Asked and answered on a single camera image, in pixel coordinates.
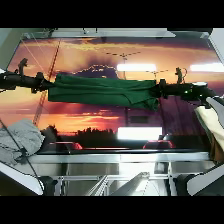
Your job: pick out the grey garment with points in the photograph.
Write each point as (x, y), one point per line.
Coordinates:
(20, 138)

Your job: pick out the silver frame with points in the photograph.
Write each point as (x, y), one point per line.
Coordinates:
(110, 157)

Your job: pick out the green T-shirt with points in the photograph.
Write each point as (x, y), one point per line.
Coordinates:
(100, 90)

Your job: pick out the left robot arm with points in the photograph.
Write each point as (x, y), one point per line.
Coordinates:
(13, 81)

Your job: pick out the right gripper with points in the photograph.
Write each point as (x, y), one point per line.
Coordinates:
(171, 89)

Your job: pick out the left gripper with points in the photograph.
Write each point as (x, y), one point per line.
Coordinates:
(40, 83)

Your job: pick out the cream garment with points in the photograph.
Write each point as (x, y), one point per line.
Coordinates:
(208, 125)

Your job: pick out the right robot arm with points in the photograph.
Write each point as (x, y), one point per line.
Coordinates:
(203, 91)

